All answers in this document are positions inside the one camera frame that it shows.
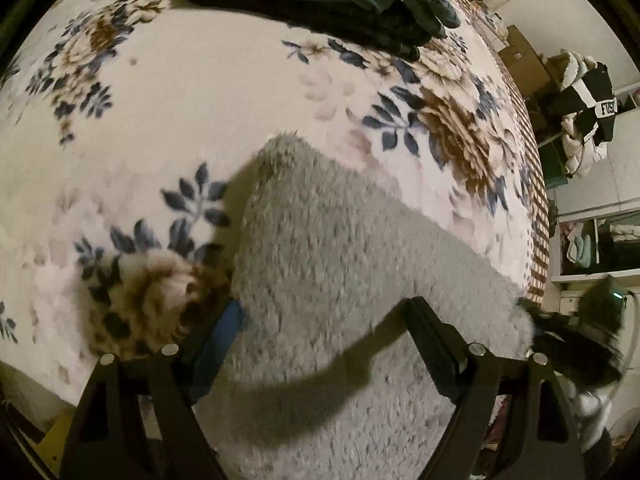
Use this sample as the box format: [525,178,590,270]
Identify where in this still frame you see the floral cream bed blanket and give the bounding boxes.
[1,0,549,403]

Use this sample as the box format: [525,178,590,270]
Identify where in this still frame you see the brown cardboard box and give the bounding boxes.
[498,25,556,99]

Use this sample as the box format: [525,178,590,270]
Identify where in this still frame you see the black and white jacket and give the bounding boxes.
[546,49,617,178]

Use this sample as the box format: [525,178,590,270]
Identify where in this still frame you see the white shelf unit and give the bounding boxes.
[542,82,639,313]

